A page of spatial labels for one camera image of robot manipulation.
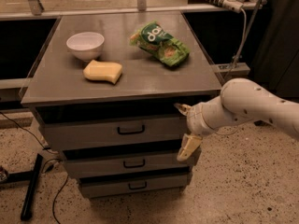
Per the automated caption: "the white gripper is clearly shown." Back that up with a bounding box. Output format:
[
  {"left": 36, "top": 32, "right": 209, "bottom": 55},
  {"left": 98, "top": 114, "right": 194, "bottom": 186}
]
[{"left": 174, "top": 103, "right": 219, "bottom": 161}]

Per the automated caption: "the grey top drawer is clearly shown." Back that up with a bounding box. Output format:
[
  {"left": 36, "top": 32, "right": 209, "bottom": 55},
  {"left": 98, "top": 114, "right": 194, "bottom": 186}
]
[{"left": 40, "top": 115, "right": 188, "bottom": 151}]

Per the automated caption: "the grey drawer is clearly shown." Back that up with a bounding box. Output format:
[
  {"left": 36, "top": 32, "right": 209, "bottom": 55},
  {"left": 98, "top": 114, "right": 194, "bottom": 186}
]
[
  {"left": 64, "top": 150, "right": 200, "bottom": 179},
  {"left": 40, "top": 115, "right": 188, "bottom": 151},
  {"left": 79, "top": 172, "right": 192, "bottom": 199}
]

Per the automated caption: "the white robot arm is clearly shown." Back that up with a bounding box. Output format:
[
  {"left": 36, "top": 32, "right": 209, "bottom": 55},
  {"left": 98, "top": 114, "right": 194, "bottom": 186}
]
[{"left": 175, "top": 78, "right": 299, "bottom": 161}]

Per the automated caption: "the grey drawer cabinet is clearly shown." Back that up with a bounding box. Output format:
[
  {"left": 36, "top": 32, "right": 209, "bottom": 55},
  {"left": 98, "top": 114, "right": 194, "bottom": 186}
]
[{"left": 20, "top": 11, "right": 222, "bottom": 151}]

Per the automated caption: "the grey bottom drawer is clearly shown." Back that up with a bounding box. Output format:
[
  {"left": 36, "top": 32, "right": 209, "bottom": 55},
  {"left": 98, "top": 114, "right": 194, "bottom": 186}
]
[{"left": 79, "top": 172, "right": 192, "bottom": 199}]

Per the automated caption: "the grey middle drawer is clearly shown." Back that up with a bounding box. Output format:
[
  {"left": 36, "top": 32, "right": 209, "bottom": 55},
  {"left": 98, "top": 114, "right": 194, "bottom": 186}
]
[{"left": 64, "top": 150, "right": 200, "bottom": 179}]

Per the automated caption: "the green snack bag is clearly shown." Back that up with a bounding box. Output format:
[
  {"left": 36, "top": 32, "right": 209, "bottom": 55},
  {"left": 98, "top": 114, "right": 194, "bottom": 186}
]
[{"left": 129, "top": 21, "right": 190, "bottom": 67}]

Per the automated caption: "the yellow sponge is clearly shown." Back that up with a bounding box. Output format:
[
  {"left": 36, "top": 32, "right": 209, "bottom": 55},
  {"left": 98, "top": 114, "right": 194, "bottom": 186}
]
[{"left": 83, "top": 60, "right": 122, "bottom": 84}]

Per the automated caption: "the white bowl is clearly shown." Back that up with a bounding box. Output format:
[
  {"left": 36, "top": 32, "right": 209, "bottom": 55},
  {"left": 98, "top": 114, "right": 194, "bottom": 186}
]
[{"left": 66, "top": 32, "right": 105, "bottom": 62}]

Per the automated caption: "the black stand foot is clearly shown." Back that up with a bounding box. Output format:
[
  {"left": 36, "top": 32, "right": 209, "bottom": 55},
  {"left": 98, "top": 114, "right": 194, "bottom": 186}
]
[{"left": 0, "top": 154, "right": 43, "bottom": 221}]

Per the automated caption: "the white cable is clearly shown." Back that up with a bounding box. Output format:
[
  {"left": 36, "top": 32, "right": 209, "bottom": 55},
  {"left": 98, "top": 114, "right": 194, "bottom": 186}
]
[{"left": 230, "top": 8, "right": 249, "bottom": 70}]

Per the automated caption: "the black floor cable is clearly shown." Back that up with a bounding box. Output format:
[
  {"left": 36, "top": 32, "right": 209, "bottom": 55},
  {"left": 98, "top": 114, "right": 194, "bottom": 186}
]
[{"left": 41, "top": 158, "right": 71, "bottom": 224}]

